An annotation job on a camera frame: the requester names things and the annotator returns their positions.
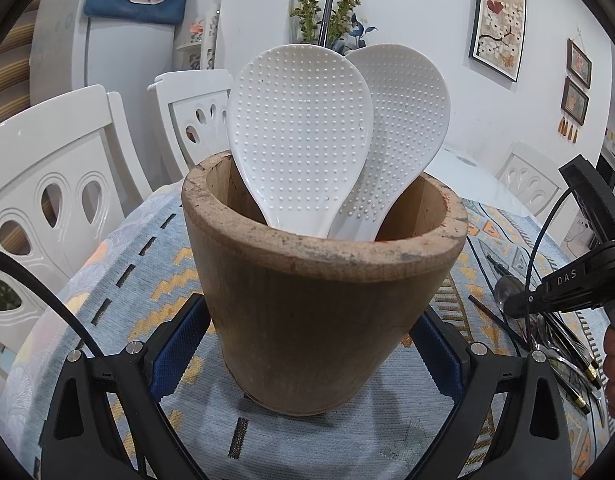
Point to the orange tassels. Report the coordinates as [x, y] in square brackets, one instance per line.
[568, 131]

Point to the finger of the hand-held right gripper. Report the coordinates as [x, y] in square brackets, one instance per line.
[562, 285]

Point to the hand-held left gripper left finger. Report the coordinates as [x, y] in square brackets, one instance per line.
[180, 355]

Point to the white dining chair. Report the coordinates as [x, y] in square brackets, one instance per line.
[187, 90]
[37, 155]
[530, 160]

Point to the white rice paddle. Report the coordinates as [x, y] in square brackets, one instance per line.
[297, 130]
[412, 110]

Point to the blue flower bunch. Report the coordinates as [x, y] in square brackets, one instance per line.
[360, 30]

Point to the large framed floral picture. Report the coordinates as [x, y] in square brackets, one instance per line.
[500, 15]

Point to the white wall shelf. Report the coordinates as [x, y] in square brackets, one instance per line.
[207, 35]

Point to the white refrigerator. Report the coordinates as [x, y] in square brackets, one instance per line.
[122, 60]

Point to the brown striped curtain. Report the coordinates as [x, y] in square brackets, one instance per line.
[7, 60]

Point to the patterned blue tablecloth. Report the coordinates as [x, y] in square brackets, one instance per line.
[137, 270]

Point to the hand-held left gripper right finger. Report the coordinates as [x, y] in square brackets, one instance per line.
[440, 360]

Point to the wooden utensil holder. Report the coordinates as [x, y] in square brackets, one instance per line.
[307, 320]

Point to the black chopstick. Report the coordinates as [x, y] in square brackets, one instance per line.
[500, 266]
[497, 321]
[580, 402]
[326, 20]

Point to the glass vase with flowers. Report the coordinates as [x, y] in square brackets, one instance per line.
[305, 5]

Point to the small framed picture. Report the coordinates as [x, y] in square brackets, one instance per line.
[580, 63]
[575, 101]

